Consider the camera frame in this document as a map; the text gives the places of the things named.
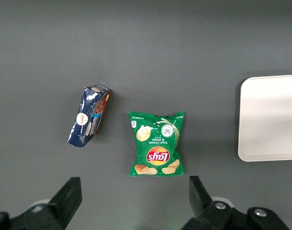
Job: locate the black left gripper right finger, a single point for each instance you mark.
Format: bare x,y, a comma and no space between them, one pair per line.
203,206

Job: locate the blue chocolate cookie box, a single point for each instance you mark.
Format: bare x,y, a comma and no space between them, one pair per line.
89,116

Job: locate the green Lay's chips bag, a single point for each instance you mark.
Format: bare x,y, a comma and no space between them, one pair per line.
157,143

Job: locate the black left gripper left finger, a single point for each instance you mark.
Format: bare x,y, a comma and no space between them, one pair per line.
64,203

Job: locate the beige plastic tray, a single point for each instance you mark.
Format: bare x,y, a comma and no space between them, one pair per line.
270,117

